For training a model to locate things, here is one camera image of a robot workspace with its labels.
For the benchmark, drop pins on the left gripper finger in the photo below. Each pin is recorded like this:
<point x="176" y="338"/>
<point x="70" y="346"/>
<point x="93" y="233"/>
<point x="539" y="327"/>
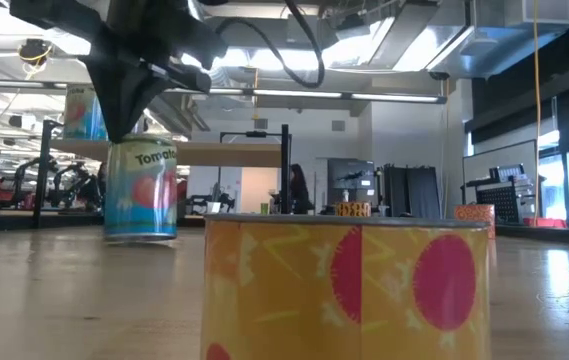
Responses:
<point x="134" y="95"/>
<point x="109" y="95"/>

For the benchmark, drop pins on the blue tomato can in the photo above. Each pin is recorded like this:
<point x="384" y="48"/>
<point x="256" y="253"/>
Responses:
<point x="76" y="115"/>
<point x="141" y="195"/>

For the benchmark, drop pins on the yellow patterned can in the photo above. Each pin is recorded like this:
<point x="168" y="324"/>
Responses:
<point x="353" y="210"/>

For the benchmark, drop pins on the yellow can with red circles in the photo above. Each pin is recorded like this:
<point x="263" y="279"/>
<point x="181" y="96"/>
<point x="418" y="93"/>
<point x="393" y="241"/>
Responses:
<point x="314" y="300"/>

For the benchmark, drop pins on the orange patterned can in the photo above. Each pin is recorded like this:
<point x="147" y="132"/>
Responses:
<point x="474" y="220"/>

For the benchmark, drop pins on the background black robot arm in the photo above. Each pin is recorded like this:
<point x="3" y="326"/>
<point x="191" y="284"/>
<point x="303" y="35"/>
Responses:
<point x="214" y="200"/>
<point x="71" y="182"/>

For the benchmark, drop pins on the green cup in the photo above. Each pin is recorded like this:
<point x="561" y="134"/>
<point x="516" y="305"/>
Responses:
<point x="264" y="208"/>

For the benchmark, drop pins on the person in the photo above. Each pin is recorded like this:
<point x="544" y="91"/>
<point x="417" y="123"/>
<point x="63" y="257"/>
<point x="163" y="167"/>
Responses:
<point x="300" y="192"/>

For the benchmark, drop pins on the black monitor screen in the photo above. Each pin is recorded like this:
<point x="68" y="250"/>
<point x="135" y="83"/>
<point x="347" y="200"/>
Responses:
<point x="351" y="172"/>

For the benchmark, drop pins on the white bottle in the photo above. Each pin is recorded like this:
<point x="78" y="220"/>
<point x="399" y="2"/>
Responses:
<point x="345" y="196"/>

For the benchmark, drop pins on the long ceiling light fixture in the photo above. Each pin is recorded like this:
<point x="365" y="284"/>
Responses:
<point x="389" y="97"/>

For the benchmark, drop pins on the black folding panel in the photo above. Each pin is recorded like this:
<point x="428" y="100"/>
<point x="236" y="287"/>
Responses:
<point x="414" y="190"/>

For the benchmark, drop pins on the grey partition board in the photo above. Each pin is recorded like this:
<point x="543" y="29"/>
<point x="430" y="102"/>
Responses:
<point x="499" y="155"/>

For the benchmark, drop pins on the black pegboard rack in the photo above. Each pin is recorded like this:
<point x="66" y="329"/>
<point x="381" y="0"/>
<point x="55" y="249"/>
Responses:
<point x="501" y="202"/>

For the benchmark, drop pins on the red bins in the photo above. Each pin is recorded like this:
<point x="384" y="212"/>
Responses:
<point x="544" y="222"/>

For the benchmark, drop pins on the black background gantry frame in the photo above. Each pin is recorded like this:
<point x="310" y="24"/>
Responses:
<point x="255" y="134"/>

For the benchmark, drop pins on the grey wall vent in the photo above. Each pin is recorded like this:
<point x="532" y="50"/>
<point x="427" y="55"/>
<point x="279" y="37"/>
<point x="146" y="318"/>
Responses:
<point x="260" y="123"/>
<point x="338" y="125"/>

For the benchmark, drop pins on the black ceiling camera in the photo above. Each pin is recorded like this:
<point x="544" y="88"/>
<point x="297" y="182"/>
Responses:
<point x="439" y="76"/>

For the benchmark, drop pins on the silver rectangular air duct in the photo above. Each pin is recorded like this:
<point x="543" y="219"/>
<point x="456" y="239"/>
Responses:
<point x="504" y="40"/>

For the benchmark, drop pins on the black aluminium rig frame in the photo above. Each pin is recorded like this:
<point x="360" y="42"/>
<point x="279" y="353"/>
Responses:
<point x="554" y="234"/>

